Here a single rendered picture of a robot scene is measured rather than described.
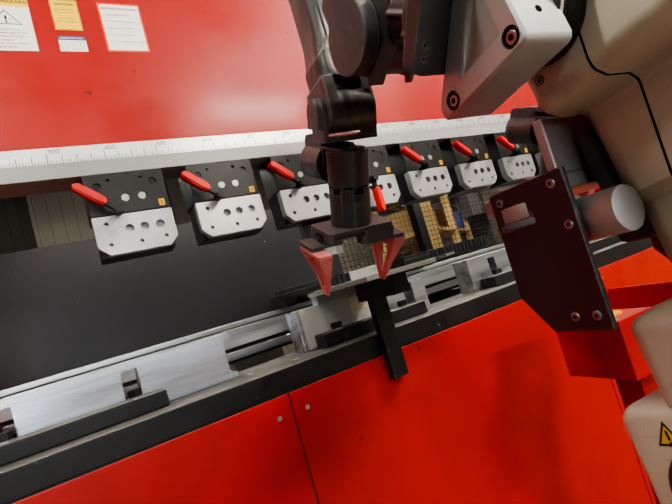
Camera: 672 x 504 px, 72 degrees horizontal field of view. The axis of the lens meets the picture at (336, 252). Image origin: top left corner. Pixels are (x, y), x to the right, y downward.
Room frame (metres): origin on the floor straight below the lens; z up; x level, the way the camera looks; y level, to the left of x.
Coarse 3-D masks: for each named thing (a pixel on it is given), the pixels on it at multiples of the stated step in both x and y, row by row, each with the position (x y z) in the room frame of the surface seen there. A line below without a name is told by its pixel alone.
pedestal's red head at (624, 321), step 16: (608, 288) 1.14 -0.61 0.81; (624, 288) 1.10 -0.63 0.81; (640, 288) 1.06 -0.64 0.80; (656, 288) 1.03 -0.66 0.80; (624, 304) 1.11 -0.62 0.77; (640, 304) 1.07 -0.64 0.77; (656, 304) 1.04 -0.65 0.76; (624, 320) 0.92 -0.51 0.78; (560, 336) 1.05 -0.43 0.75; (576, 336) 1.02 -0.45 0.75; (592, 336) 0.98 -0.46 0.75; (608, 336) 0.94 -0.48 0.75; (624, 336) 0.92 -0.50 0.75; (576, 352) 1.03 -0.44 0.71; (592, 352) 0.99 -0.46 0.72; (608, 352) 0.96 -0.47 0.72; (624, 352) 0.92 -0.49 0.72; (640, 352) 0.93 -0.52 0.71; (576, 368) 1.04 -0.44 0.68; (592, 368) 1.00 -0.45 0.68; (608, 368) 0.97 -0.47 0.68; (624, 368) 0.93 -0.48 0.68; (640, 368) 0.92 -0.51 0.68
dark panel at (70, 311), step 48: (192, 240) 1.49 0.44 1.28; (240, 240) 1.57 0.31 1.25; (288, 240) 1.65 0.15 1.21; (0, 288) 1.22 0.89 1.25; (48, 288) 1.27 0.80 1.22; (96, 288) 1.33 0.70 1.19; (144, 288) 1.39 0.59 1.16; (192, 288) 1.47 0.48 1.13; (240, 288) 1.54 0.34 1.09; (0, 336) 1.21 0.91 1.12; (48, 336) 1.26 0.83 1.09; (96, 336) 1.32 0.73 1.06; (144, 336) 1.38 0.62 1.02; (0, 384) 1.19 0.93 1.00
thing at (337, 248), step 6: (306, 222) 1.12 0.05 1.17; (312, 222) 1.13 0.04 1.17; (318, 222) 1.14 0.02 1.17; (300, 228) 1.13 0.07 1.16; (306, 228) 1.12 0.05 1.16; (306, 234) 1.12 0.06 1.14; (324, 246) 1.14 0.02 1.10; (330, 246) 1.15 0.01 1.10; (336, 246) 1.17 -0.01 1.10; (330, 252) 1.16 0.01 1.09; (336, 252) 1.16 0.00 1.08
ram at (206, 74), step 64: (128, 0) 0.95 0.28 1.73; (192, 0) 1.02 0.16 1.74; (256, 0) 1.11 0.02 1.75; (0, 64) 0.82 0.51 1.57; (64, 64) 0.87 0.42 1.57; (128, 64) 0.93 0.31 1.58; (192, 64) 1.00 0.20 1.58; (256, 64) 1.08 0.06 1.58; (0, 128) 0.81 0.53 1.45; (64, 128) 0.86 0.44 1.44; (128, 128) 0.92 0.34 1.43; (192, 128) 0.98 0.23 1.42; (256, 128) 1.06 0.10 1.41; (448, 128) 1.38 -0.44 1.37; (0, 192) 0.83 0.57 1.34
